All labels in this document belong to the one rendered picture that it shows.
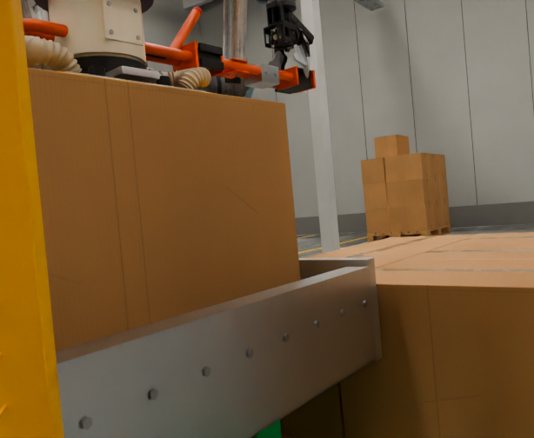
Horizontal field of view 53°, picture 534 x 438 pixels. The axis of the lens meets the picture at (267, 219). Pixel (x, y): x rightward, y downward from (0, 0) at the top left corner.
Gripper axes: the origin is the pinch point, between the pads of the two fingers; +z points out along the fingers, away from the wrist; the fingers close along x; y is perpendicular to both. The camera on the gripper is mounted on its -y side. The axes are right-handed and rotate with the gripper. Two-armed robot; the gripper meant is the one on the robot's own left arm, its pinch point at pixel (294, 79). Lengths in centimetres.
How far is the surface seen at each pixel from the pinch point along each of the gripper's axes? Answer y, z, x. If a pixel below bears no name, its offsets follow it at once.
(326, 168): -270, 6, -178
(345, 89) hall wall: -892, -203, -538
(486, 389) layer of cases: 15, 74, 51
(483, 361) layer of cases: 15, 69, 51
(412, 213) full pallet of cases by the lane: -647, 67, -285
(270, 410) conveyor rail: 60, 65, 36
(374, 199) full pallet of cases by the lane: -641, 40, -346
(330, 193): -272, 29, -178
